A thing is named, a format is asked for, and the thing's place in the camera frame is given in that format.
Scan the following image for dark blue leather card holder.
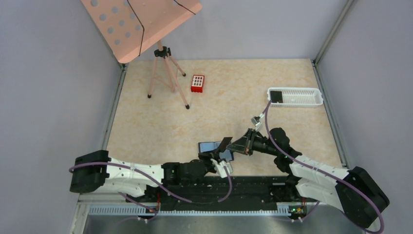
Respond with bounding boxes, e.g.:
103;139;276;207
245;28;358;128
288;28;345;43
198;141;234;162

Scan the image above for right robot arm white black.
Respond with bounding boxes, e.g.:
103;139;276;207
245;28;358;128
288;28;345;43
227;128;390;233

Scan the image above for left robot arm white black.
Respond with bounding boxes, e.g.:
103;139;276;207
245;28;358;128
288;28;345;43
69;150;233;197

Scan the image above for black card in basket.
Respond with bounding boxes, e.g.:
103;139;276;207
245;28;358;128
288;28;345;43
269;90;283;104

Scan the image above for white plastic slotted basket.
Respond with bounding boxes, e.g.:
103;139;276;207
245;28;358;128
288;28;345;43
267;87;323;107

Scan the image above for red box with white grid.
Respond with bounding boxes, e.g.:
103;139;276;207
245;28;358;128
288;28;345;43
190;75;205;93

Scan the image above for pink tripod stand legs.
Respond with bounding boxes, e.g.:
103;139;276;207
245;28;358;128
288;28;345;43
147;40;190;110

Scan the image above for pink perforated music stand desk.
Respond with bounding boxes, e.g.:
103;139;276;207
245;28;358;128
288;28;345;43
81;0;203;63

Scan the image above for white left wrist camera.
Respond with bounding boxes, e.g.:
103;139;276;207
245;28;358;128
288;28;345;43
211;159;233;178

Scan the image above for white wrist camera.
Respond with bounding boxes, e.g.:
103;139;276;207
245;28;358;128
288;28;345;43
211;159;233;178
251;116;263;132

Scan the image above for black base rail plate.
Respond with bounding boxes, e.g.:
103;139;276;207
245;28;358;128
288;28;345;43
133;176;310;215

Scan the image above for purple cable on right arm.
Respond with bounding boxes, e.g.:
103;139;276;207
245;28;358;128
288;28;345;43
261;100;385;234

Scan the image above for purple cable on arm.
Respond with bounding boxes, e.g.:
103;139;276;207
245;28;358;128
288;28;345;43
261;100;385;234
68;162;233;204

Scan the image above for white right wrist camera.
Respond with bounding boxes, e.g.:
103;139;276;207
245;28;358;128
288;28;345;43
251;116;263;132

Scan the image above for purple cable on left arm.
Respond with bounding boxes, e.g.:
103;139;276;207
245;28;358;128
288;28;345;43
68;162;233;204

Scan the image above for black cord on music stand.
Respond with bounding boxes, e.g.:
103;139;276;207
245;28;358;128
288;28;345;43
127;0;196;57

